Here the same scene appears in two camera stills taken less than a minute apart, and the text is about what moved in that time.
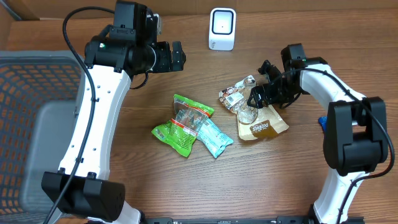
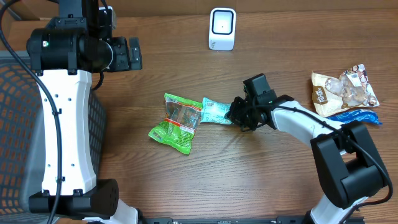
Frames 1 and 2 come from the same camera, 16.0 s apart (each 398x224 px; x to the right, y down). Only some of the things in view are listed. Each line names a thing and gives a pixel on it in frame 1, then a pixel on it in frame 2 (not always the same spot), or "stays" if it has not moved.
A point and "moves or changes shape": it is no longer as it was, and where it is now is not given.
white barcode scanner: [222, 28] stays
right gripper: [255, 93] -> [232, 114]
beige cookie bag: [253, 123] moves or changes shape
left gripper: [166, 62] -> [124, 63]
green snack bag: [181, 132] moves or changes shape
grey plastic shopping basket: [41, 98] stays
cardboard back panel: [199, 10] stays
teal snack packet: [215, 140] -> [213, 112]
